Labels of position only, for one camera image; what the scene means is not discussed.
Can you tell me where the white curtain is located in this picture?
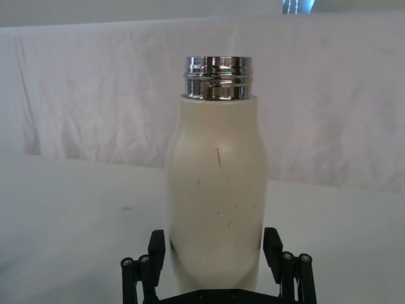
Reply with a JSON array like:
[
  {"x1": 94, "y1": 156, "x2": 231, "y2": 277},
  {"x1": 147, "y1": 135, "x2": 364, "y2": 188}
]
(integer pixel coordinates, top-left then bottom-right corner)
[{"x1": 0, "y1": 0, "x2": 405, "y2": 196}]

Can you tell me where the white table cloth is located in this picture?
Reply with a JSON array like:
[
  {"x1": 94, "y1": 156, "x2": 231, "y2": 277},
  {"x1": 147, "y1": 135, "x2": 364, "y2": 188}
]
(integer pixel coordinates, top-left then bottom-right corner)
[{"x1": 0, "y1": 148, "x2": 405, "y2": 304}]

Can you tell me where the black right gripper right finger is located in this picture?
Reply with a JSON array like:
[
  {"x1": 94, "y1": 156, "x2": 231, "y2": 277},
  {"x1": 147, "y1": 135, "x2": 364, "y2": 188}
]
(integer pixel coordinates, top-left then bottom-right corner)
[{"x1": 263, "y1": 227, "x2": 318, "y2": 304}]

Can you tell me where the cream vacuum bottle steel neck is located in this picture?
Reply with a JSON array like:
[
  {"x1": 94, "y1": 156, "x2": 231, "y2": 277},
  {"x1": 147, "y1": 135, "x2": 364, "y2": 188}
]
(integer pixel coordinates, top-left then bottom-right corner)
[{"x1": 164, "y1": 55, "x2": 270, "y2": 294}]

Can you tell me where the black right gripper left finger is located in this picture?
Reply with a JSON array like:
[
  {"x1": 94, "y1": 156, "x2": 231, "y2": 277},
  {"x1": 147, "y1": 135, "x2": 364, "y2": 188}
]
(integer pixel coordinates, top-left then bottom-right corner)
[{"x1": 120, "y1": 229, "x2": 166, "y2": 304}]

